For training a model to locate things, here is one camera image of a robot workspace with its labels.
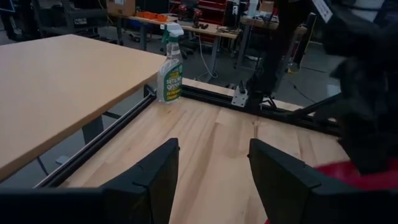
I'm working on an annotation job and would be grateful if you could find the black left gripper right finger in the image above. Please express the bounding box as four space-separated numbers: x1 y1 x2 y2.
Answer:
248 138 398 224

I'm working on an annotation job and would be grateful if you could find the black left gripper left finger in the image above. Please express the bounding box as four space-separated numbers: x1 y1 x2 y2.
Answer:
0 138 181 224

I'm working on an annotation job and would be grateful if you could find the red plastic bowl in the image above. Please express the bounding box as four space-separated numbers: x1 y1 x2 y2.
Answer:
264 159 398 224

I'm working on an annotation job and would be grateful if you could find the Simple Green spray bottle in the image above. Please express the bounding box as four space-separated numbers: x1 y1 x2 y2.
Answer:
156 22 185 103

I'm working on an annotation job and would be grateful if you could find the large wooden side table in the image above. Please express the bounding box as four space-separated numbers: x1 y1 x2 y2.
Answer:
0 33 167 183

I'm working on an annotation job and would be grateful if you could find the small wooden top table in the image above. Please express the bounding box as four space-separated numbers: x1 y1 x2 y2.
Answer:
239 14 308 68

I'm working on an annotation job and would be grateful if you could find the wooden top workbench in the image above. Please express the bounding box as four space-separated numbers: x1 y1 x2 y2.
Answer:
108 12 241 82

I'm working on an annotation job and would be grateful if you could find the red black power drill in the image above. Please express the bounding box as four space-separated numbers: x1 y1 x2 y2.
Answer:
192 8 203 29
177 4 189 21

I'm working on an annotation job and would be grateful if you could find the shelf with red bins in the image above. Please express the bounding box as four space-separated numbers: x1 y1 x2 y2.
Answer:
169 0 229 26

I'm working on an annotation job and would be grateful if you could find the cardboard box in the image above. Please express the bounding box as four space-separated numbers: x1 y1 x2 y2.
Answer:
106 0 137 17

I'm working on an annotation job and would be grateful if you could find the black diagonal frame brace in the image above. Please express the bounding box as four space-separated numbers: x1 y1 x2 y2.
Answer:
289 93 343 118

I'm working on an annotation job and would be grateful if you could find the black aluminium side rail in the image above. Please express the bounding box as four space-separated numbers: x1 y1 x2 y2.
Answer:
34 83 158 189

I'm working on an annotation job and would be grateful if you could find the black floor cable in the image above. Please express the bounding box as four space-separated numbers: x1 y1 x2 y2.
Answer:
289 80 317 104

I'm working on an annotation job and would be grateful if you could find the silver corner bracket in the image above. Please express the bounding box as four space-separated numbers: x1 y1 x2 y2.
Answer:
231 86 249 108

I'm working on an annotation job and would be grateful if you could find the black aluminium frame rail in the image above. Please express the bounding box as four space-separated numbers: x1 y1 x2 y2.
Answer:
180 83 343 137

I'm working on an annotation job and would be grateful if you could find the white hanging cable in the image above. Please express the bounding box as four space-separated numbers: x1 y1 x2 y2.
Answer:
197 33 219 79

